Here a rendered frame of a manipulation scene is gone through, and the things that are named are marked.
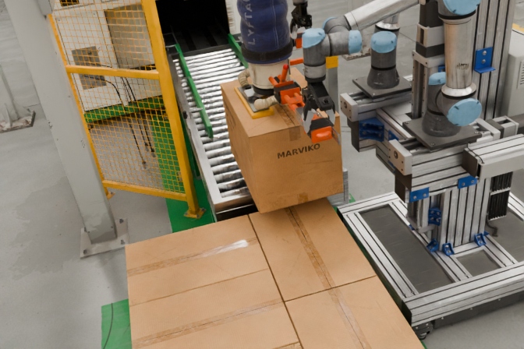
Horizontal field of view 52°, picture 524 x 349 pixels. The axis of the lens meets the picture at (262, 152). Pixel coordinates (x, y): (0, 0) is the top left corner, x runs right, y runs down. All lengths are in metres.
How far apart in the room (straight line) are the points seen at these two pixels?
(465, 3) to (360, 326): 1.17
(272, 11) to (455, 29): 0.74
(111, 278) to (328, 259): 1.45
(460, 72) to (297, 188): 0.87
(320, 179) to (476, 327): 1.06
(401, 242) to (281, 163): 0.93
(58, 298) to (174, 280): 1.11
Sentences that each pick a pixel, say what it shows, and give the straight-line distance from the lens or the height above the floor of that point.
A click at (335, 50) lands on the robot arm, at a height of 1.50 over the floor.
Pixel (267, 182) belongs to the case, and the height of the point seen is 0.83.
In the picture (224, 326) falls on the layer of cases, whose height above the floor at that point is 0.54.
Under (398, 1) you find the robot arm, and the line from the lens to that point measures 1.94.
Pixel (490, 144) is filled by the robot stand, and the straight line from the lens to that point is 2.33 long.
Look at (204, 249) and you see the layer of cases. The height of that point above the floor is 0.54.
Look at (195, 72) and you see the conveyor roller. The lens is 4.29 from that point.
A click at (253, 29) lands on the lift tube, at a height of 1.43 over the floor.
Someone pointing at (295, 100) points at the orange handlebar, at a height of 1.22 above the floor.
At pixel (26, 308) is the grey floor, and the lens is 3.37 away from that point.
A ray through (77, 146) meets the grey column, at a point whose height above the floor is 0.71.
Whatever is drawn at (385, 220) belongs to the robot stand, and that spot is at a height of 0.21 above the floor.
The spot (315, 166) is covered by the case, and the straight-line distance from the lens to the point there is 2.35.
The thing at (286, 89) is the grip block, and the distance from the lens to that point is 2.16.
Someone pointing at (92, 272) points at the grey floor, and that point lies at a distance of 3.41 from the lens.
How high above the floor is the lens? 2.15
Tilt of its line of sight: 31 degrees down
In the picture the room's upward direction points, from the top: 7 degrees counter-clockwise
